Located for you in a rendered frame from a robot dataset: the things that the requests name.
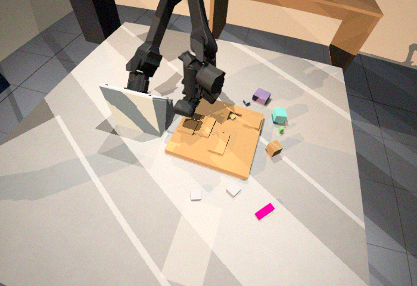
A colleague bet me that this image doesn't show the teal cube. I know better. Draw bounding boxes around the teal cube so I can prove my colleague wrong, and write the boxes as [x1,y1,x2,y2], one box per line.
[272,108,287,123]

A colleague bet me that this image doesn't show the magenta rectangular block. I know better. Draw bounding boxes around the magenta rectangular block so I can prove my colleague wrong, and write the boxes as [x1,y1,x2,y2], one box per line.
[255,203,275,220]

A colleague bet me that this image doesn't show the orange puzzle board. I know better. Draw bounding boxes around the orange puzzle board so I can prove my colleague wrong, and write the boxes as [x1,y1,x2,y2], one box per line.
[164,98,264,180]

